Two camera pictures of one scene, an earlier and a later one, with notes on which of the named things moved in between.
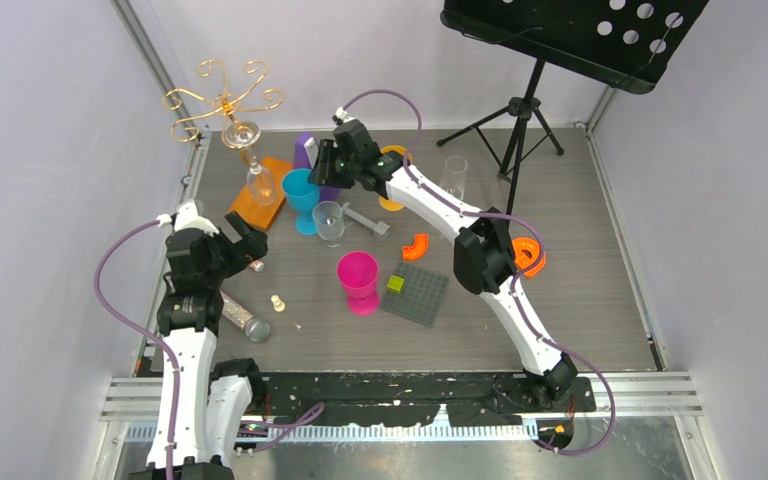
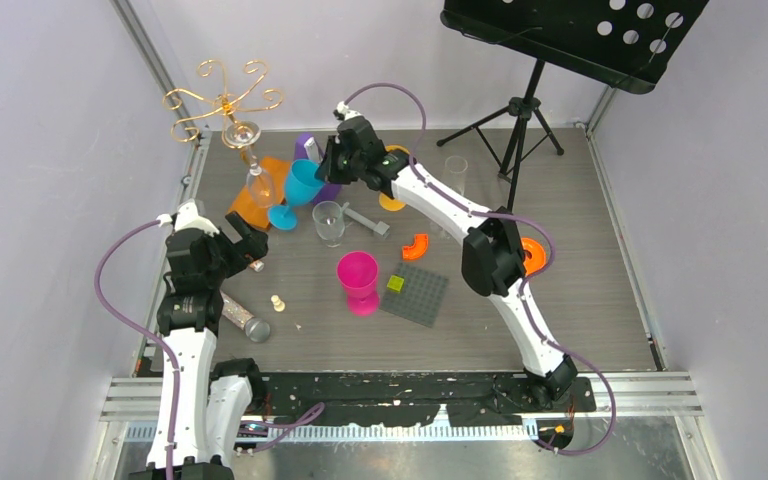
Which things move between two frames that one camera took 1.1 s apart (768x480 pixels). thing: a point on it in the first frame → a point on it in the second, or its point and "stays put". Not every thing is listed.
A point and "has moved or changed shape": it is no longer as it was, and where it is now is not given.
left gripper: x=251 y=246 stays put
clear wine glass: x=241 y=135 stays put
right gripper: x=322 y=173 stays put
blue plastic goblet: x=303 y=196 has moved or changed shape
